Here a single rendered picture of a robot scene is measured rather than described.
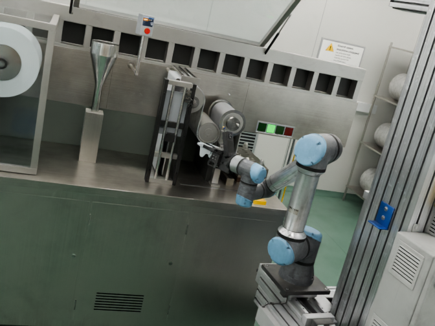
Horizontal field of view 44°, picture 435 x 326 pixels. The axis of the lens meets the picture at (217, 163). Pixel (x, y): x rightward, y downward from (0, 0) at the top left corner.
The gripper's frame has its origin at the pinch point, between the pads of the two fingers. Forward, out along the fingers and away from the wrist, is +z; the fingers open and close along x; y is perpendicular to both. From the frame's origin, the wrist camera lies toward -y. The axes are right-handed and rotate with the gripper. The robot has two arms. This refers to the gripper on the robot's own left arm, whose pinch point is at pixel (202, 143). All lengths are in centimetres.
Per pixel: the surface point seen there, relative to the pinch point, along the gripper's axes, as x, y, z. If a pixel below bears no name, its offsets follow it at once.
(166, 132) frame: 10.5, 4.9, 34.0
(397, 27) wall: 385, -132, 109
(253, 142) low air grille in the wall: 298, 33, 180
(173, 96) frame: 7.8, -13.5, 33.9
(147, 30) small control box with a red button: -3, -40, 53
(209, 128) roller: 37.6, -1.6, 30.2
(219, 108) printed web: 50, -12, 38
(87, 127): -9, 16, 70
